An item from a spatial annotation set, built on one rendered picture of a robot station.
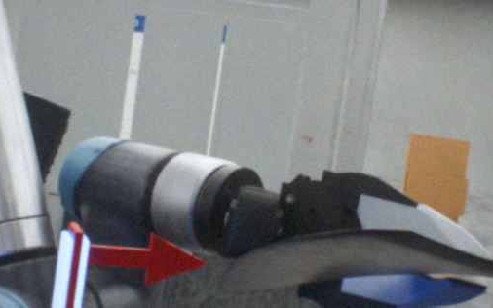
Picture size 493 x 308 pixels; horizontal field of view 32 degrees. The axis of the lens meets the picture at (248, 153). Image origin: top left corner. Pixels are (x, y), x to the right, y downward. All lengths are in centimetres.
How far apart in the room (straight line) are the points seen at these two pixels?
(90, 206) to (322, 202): 21
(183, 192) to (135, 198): 5
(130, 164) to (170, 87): 601
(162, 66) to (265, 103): 85
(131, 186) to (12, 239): 12
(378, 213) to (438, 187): 802
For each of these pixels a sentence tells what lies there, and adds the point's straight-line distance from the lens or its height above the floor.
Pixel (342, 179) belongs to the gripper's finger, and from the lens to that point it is 59.
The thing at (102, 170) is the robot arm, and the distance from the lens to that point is 70.
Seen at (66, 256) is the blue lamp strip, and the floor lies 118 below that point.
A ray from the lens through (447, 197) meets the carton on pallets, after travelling 860.
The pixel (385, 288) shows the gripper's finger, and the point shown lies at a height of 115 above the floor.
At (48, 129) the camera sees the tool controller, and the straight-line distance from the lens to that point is 97.
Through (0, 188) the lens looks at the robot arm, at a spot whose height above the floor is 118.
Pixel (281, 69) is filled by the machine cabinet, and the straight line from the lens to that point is 655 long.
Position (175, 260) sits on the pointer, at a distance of 41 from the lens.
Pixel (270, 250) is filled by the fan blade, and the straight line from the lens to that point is 42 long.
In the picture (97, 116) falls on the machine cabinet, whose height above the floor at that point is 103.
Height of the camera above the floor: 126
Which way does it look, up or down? 3 degrees down
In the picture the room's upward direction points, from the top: 8 degrees clockwise
